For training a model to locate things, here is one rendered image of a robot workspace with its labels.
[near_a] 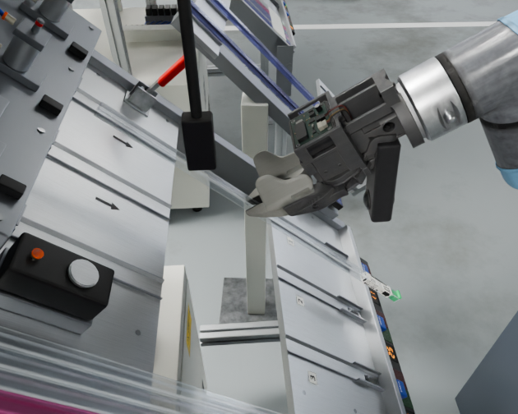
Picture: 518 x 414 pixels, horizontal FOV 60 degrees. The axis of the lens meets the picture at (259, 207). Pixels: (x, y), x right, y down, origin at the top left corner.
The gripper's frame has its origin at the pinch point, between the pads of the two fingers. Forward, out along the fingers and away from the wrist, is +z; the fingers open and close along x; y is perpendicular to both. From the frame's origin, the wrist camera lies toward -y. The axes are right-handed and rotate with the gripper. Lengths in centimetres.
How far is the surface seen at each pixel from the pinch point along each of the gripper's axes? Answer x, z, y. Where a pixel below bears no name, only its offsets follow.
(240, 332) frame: -22, 38, -52
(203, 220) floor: -95, 67, -70
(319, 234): -13.8, 1.4, -23.2
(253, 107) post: -46.2, 6.1, -12.2
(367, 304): -1.2, -1.8, -29.3
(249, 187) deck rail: -18.3, 7.3, -10.3
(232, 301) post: -53, 57, -76
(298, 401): 18.4, 4.1, -12.4
